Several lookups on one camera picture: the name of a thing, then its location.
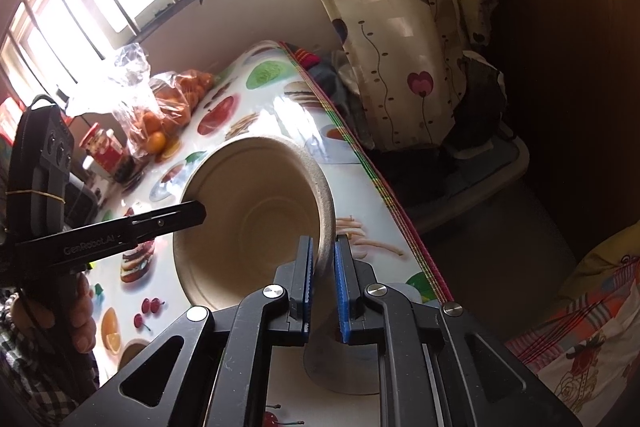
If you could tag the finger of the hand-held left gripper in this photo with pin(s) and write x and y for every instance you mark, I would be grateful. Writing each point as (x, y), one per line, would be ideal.
(170, 219)

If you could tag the person's left hand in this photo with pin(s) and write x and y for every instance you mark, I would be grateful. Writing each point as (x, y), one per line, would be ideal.
(84, 317)

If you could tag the fruit print tablecloth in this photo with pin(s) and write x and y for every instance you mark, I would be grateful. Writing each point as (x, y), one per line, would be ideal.
(300, 117)

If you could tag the person's left forearm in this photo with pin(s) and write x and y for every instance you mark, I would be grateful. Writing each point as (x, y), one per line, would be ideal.
(30, 377)

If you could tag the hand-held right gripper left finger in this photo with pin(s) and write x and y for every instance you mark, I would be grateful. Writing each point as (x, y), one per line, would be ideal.
(306, 297)

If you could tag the printed blanket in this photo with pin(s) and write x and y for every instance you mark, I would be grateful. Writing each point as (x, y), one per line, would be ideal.
(590, 357)

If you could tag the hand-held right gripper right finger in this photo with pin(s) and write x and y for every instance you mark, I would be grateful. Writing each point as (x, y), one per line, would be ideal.
(343, 297)

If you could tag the brown paper bowl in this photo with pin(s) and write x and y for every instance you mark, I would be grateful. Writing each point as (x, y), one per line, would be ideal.
(342, 369)
(260, 217)

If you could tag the plastic bag of oranges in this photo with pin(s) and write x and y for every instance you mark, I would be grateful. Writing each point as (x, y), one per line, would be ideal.
(170, 107)

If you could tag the dark garment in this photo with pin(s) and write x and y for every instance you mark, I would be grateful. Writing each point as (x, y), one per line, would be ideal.
(475, 102)

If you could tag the small dark jar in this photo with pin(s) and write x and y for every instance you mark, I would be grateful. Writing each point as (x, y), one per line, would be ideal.
(125, 167)

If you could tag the yellow pillow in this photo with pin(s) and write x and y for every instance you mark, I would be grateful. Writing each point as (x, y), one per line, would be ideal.
(610, 257)

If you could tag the grey plastic tub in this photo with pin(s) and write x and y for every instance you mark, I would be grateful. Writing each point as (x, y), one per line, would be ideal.
(480, 187)

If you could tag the heart print curtain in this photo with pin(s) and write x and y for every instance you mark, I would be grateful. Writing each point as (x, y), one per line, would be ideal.
(390, 7)

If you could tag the red snack jar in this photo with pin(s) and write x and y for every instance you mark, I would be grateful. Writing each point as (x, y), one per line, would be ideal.
(100, 147)

